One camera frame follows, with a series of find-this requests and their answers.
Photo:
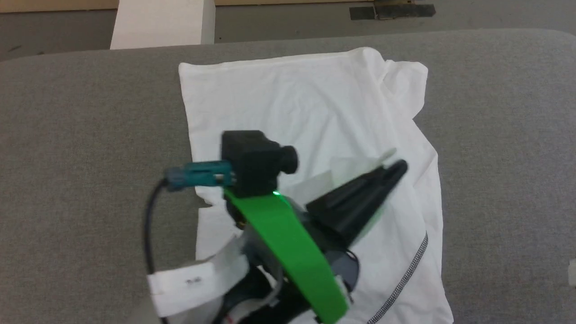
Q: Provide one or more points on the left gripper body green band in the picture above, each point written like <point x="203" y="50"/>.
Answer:
<point x="283" y="238"/>

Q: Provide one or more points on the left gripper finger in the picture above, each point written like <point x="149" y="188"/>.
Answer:
<point x="355" y="216"/>
<point x="360" y="186"/>

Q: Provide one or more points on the white garment with grey stitching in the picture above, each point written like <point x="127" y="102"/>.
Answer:
<point x="292" y="103"/>

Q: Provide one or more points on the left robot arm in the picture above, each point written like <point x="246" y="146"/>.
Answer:
<point x="256" y="297"/>

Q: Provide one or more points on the black floor plate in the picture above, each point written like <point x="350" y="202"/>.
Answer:
<point x="391" y="12"/>

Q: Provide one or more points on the grey fabric sofa seat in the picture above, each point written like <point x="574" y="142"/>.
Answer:
<point x="67" y="157"/>

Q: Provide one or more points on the white box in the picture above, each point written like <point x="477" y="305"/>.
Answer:
<point x="157" y="22"/>

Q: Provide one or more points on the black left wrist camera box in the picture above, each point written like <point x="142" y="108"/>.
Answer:
<point x="252" y="162"/>

